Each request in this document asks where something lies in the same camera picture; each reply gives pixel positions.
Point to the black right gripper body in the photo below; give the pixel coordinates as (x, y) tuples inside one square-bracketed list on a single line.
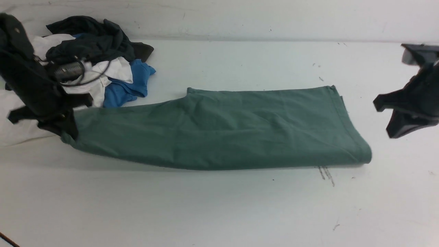
[(423, 87)]

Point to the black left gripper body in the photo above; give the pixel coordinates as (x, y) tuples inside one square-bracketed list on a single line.
[(54, 113)]

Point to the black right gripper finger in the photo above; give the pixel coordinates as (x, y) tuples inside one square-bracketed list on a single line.
[(396, 100), (402, 124)]

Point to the green long-sleeve top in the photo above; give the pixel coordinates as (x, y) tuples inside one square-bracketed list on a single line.
[(227, 130)]

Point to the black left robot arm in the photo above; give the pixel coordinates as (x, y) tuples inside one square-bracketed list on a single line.
[(20, 68)]

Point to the white shirt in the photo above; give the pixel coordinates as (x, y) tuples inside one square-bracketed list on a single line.
[(25, 129)]

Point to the blue shirt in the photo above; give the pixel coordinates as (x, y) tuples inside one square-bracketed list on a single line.
[(114, 83)]

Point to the dark grey shirt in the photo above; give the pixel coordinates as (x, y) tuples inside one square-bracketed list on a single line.
[(94, 41)]

